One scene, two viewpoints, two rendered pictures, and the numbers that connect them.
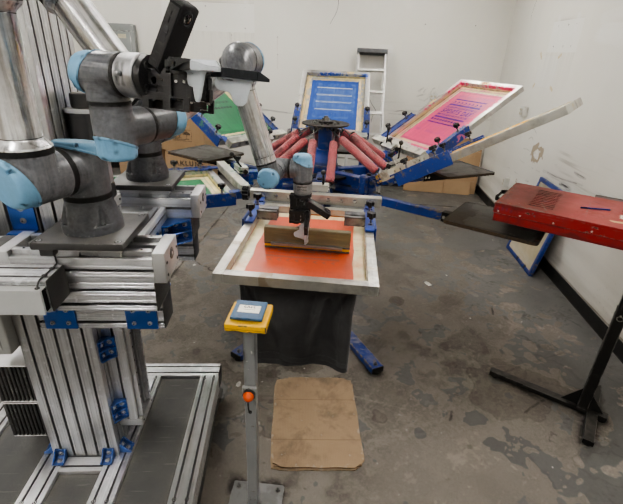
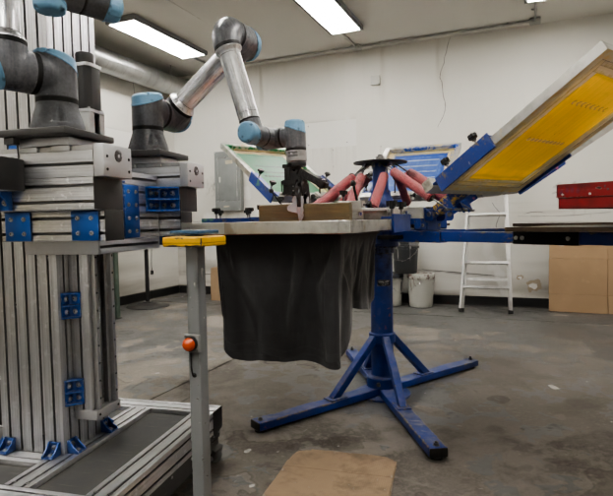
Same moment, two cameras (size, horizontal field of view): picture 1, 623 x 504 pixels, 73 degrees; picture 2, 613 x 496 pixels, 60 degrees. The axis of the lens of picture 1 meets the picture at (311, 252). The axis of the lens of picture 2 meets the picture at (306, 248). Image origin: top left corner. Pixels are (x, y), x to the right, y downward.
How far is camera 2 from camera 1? 96 cm
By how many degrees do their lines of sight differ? 29
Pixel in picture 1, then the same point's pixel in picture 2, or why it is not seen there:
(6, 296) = not seen: outside the picture
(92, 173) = (56, 73)
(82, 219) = (42, 113)
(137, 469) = (76, 469)
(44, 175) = (10, 55)
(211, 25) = (313, 143)
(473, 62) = not seen: outside the picture
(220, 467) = not seen: outside the picture
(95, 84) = not seen: outside the picture
